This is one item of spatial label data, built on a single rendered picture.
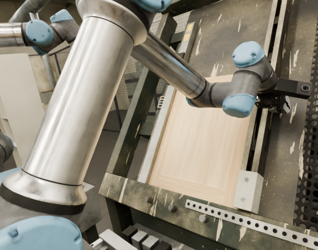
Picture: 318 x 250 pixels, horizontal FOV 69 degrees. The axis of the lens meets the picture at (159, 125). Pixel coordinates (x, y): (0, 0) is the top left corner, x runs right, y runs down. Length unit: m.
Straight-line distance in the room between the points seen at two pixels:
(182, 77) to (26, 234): 0.48
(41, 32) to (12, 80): 3.74
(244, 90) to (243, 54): 0.09
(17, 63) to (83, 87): 4.33
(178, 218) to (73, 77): 0.74
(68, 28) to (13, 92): 3.62
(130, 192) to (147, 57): 0.74
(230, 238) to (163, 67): 0.58
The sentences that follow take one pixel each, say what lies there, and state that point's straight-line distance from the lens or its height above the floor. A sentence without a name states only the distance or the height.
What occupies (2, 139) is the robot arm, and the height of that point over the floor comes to 1.24.
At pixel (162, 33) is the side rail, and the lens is 1.60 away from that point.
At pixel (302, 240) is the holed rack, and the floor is 0.89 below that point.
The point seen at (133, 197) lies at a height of 0.86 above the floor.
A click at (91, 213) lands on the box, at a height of 0.81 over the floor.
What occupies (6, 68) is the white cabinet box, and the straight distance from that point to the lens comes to 4.61.
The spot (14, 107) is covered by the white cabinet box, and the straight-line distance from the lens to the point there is 4.58.
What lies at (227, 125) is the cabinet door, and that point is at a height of 1.13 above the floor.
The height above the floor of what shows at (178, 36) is 1.59.
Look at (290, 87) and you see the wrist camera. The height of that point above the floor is 1.29.
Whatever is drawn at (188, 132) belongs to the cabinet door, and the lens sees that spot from 1.08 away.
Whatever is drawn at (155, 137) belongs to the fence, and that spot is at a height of 1.08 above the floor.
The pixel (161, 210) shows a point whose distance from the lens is 1.01.
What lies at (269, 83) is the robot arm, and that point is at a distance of 0.75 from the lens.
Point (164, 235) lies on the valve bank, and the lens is 1.06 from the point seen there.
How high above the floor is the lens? 1.40
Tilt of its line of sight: 13 degrees down
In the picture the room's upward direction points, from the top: 10 degrees counter-clockwise
